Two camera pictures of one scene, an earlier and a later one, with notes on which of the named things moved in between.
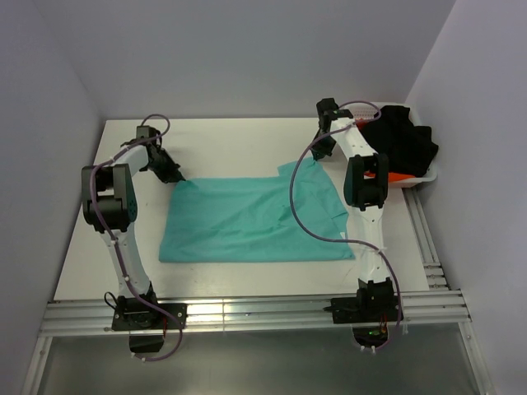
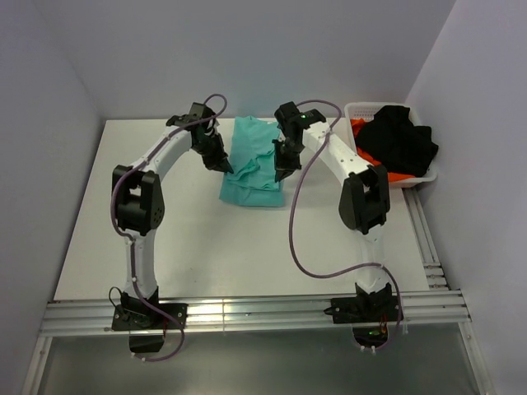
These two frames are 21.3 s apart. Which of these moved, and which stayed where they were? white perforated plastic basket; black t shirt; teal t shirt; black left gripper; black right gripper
Moved: teal t shirt; black right gripper; black left gripper
Stayed: black t shirt; white perforated plastic basket
